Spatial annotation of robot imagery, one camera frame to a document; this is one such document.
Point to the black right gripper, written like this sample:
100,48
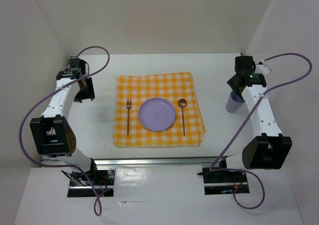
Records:
231,83

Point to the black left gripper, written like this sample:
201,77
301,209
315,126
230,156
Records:
89,94

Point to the purple plastic cup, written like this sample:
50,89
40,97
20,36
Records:
234,102

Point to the copper fork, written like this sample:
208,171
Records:
128,107

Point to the copper spoon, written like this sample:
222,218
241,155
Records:
182,103

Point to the yellow checkered cloth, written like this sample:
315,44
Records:
172,87

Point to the purple plastic plate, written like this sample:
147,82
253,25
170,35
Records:
156,114

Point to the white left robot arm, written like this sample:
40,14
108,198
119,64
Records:
52,134

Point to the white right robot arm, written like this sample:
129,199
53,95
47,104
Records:
268,148

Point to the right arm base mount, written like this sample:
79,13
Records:
224,182

